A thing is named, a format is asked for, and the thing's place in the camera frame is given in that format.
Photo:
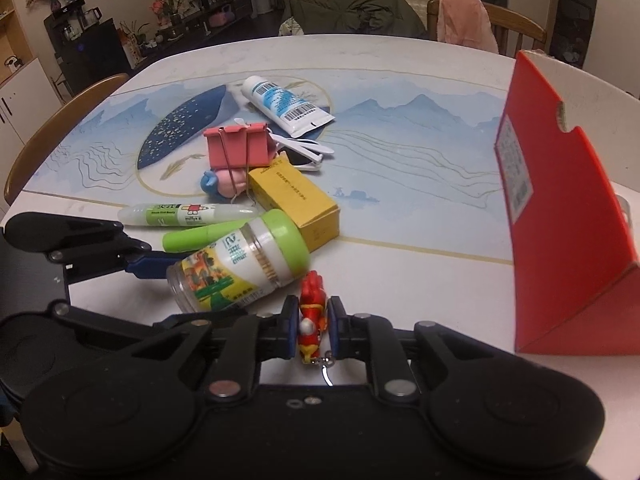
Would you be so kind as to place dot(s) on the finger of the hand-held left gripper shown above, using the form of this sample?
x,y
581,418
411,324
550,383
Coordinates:
x,y
147,266
100,326

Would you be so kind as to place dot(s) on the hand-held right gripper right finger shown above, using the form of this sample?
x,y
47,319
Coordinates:
x,y
334,332

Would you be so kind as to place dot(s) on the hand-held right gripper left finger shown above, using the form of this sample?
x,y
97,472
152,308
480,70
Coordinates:
x,y
290,332

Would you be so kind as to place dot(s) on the white green glue pen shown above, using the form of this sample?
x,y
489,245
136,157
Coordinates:
x,y
165,214

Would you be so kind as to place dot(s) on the clear jar with green lid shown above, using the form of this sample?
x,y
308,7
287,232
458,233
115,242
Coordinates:
x,y
235,265

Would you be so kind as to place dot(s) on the pink and blue toy figure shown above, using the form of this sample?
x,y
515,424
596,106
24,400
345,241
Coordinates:
x,y
232,182

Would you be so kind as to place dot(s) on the yellow cardboard box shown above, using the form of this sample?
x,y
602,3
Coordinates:
x,y
295,200

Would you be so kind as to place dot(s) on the pink binder clip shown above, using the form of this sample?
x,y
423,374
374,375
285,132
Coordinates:
x,y
240,150

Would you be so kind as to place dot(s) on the red cardboard box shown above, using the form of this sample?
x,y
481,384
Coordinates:
x,y
560,220

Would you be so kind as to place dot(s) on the white sunglasses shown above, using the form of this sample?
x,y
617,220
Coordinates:
x,y
300,157

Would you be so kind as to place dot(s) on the white cabinet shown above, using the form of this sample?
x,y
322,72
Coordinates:
x,y
25,100

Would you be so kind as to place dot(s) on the blue landscape table mat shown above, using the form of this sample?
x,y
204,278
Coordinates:
x,y
410,160

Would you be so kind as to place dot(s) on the white squeeze tube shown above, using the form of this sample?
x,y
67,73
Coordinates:
x,y
285,105

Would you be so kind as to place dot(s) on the black cabinet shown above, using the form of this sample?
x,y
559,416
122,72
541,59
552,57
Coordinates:
x,y
95,55

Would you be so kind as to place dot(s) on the wooden shelf unit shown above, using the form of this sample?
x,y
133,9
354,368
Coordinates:
x,y
12,35

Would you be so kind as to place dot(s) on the dark low sideboard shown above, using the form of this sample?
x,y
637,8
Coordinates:
x,y
200,25

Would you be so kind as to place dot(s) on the pink flower pot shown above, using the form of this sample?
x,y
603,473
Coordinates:
x,y
161,10

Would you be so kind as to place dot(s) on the pink bag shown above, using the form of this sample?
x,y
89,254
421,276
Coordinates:
x,y
220,16

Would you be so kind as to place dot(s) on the white floral cloth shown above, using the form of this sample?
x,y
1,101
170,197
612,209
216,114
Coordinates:
x,y
295,27

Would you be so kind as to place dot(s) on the olive green jacket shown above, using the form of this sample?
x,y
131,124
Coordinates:
x,y
360,10

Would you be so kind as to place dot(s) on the pink cloth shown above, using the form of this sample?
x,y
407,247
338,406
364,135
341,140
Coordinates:
x,y
465,20

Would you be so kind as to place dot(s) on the wooden chair with spindles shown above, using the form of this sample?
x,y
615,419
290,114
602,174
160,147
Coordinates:
x,y
520,27

